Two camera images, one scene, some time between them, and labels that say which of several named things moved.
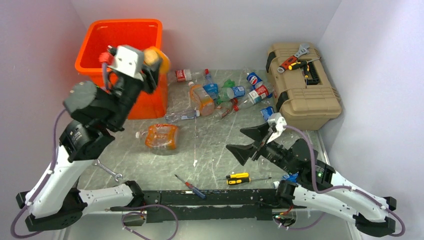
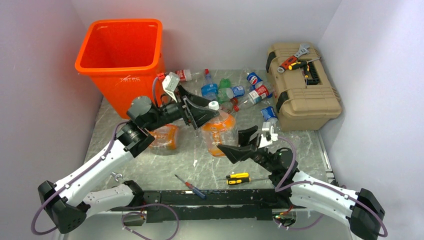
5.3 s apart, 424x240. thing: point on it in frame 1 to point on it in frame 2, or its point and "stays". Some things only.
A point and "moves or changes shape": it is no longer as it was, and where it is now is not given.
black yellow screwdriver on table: [238, 180] stays
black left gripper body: [127, 92] to [168, 113]
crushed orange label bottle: [161, 138] stays
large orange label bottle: [203, 102] moves or changes shape
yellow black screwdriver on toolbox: [298, 64] stays
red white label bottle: [260, 92] stays
